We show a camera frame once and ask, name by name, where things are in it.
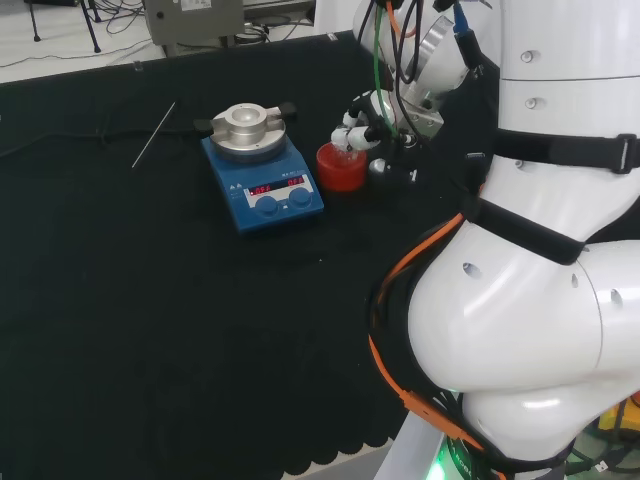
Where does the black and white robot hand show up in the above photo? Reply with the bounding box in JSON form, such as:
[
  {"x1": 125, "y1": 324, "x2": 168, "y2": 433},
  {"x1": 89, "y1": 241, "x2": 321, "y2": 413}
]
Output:
[{"x1": 329, "y1": 91, "x2": 426, "y2": 187}]

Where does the clear round-bottom flask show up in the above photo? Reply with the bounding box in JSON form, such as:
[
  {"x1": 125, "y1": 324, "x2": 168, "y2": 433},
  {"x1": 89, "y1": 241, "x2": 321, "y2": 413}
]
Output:
[{"x1": 333, "y1": 141, "x2": 364, "y2": 164}]

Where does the pale board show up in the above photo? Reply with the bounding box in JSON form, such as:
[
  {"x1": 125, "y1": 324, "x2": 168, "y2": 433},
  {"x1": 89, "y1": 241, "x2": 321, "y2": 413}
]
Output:
[{"x1": 312, "y1": 0, "x2": 361, "y2": 39}]

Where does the heater with blue base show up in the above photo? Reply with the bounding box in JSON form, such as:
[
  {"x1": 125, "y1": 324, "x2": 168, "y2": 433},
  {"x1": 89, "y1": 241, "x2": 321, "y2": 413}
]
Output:
[{"x1": 193, "y1": 102, "x2": 326, "y2": 239}]

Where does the grey metal cabinet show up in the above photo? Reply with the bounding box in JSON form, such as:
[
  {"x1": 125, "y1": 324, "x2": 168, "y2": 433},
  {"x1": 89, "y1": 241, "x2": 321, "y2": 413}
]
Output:
[{"x1": 142, "y1": 0, "x2": 246, "y2": 47}]

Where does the thin metal probe rod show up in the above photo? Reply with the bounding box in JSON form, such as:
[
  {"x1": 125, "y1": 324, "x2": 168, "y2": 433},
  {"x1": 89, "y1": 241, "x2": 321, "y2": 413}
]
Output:
[{"x1": 131, "y1": 101, "x2": 177, "y2": 170}]

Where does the black bench cloth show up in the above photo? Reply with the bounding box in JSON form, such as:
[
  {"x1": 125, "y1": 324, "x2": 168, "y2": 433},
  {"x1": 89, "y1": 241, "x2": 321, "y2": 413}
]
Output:
[{"x1": 0, "y1": 29, "x2": 640, "y2": 480}]

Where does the black tripod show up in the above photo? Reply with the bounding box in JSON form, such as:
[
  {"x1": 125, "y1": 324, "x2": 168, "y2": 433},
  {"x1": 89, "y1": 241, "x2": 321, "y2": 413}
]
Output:
[
  {"x1": 24, "y1": 0, "x2": 42, "y2": 43},
  {"x1": 82, "y1": 0, "x2": 102, "y2": 54}
]

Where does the orange flask support ring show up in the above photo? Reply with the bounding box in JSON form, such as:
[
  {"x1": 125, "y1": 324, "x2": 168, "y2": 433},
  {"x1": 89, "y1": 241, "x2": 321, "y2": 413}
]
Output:
[{"x1": 315, "y1": 142, "x2": 370, "y2": 194}]

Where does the silver wrist mount block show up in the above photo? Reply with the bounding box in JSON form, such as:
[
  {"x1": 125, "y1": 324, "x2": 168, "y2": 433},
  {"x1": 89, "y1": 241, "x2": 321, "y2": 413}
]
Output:
[{"x1": 399, "y1": 84, "x2": 445, "y2": 146}]

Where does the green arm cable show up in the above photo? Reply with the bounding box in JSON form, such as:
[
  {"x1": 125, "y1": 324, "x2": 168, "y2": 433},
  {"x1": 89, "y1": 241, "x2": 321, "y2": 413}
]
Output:
[{"x1": 372, "y1": 0, "x2": 401, "y2": 139}]

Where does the black floor cable bundle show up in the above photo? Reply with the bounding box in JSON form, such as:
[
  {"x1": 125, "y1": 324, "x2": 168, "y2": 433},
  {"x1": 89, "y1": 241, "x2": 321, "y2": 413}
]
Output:
[{"x1": 234, "y1": 14, "x2": 292, "y2": 45}]

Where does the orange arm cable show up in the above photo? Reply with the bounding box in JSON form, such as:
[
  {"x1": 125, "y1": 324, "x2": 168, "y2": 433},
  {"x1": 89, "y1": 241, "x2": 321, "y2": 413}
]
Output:
[{"x1": 367, "y1": 212, "x2": 494, "y2": 456}]

